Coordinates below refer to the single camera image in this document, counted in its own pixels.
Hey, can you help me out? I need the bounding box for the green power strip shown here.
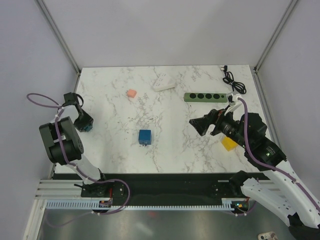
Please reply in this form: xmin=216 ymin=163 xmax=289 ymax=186
xmin=183 ymin=92 xmax=228 ymax=103

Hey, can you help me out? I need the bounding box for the yellow cube socket adapter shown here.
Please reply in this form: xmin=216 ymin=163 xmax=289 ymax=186
xmin=221 ymin=136 xmax=238 ymax=152

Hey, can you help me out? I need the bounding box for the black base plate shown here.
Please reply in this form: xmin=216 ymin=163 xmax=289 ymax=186
xmin=51 ymin=171 xmax=273 ymax=208

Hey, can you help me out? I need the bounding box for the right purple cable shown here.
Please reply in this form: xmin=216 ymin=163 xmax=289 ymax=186
xmin=234 ymin=96 xmax=320 ymax=213

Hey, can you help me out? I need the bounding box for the white slotted cable duct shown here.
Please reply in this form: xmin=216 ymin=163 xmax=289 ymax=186
xmin=45 ymin=199 xmax=249 ymax=211

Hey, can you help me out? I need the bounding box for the teal plug adapter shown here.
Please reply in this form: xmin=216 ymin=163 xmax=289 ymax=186
xmin=83 ymin=125 xmax=93 ymax=132

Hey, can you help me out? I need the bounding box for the pink plug adapter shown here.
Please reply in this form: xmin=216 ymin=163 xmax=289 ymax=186
xmin=126 ymin=89 xmax=137 ymax=98

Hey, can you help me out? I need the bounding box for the left aluminium frame post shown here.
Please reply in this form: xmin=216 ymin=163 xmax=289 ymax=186
xmin=34 ymin=0 xmax=82 ymax=76

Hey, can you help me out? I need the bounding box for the blue cube socket adapter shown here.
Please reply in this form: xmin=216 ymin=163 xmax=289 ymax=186
xmin=138 ymin=129 xmax=152 ymax=146

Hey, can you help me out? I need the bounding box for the smartphone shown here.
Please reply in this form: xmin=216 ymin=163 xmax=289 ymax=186
xmin=257 ymin=231 xmax=279 ymax=240

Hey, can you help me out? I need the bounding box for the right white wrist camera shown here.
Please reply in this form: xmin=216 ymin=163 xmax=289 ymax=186
xmin=224 ymin=93 xmax=242 ymax=116

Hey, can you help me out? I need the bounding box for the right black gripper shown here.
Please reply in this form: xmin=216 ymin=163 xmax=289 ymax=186
xmin=188 ymin=104 xmax=250 ymax=149

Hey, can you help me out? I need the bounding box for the aluminium frame post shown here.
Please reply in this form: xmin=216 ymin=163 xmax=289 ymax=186
xmin=252 ymin=0 xmax=300 ymax=74
xmin=34 ymin=0 xmax=82 ymax=76

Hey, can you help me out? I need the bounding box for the right aluminium frame post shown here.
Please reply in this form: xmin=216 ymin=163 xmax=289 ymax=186
xmin=252 ymin=0 xmax=300 ymax=74

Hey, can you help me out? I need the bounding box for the black power cord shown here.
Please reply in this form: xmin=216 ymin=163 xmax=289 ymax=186
xmin=219 ymin=65 xmax=247 ymax=95

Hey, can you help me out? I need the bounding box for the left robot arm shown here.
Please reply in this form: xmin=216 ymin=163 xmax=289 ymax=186
xmin=39 ymin=92 xmax=112 ymax=198

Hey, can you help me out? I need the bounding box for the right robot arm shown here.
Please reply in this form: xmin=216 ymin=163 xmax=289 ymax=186
xmin=189 ymin=108 xmax=320 ymax=240

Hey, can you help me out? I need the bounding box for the white triangular power strip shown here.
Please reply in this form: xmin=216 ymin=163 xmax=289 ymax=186
xmin=152 ymin=73 xmax=177 ymax=92

